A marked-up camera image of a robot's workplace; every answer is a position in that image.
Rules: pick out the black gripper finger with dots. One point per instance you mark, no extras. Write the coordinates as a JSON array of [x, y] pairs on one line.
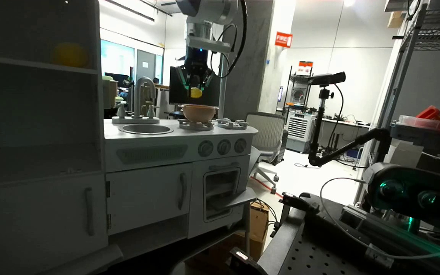
[[208, 81], [185, 78]]

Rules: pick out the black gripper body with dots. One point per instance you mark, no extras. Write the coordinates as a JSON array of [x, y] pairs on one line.
[[198, 61]]

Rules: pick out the orange round plushie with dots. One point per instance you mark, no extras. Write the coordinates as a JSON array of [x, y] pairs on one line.
[[70, 54]]

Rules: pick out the white toy oven door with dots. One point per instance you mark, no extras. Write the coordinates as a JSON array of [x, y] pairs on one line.
[[240, 199]]

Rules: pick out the white small cupboard door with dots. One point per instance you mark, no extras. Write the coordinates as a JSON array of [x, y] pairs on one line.
[[143, 196]]

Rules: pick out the white wide cabinet door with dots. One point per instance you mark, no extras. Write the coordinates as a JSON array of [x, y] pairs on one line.
[[30, 230]]

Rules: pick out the peach plastic toy pot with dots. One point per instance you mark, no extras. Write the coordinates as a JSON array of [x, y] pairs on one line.
[[198, 112]]

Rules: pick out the grey toy stove burner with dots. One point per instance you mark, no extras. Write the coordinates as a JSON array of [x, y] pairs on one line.
[[231, 123], [195, 126]]

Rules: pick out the grey toy faucet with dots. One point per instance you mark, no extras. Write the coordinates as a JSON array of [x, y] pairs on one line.
[[137, 97]]

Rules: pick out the grey toy sink basin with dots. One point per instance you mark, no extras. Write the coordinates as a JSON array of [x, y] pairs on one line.
[[145, 129]]

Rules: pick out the grey round stove knob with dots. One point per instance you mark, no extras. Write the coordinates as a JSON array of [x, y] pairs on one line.
[[240, 146], [205, 149], [223, 147]]

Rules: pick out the grey office chair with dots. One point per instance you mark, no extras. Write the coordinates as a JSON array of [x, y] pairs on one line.
[[266, 135]]

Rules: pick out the white toy kitchen unit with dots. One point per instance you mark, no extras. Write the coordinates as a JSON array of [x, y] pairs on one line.
[[143, 153]]

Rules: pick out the white lab cart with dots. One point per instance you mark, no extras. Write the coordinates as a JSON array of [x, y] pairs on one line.
[[298, 127]]

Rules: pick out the brown cardboard box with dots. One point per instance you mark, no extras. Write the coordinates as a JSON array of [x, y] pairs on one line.
[[258, 222]]

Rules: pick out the flat brown cardboard sheet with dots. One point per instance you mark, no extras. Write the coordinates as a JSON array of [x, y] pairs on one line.
[[214, 254]]

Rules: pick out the black perforated breadboard table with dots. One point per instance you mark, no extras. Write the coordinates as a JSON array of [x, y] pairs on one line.
[[321, 249]]

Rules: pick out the red plastic object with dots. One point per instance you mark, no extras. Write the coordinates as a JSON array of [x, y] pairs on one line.
[[434, 113]]

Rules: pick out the red wall sign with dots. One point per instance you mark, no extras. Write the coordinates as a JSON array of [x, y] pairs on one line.
[[283, 40]]

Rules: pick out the black camera on stand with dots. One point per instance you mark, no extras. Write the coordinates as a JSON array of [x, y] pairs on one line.
[[327, 78]]

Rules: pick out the black stereo camera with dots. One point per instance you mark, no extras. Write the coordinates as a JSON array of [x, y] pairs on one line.
[[412, 196]]

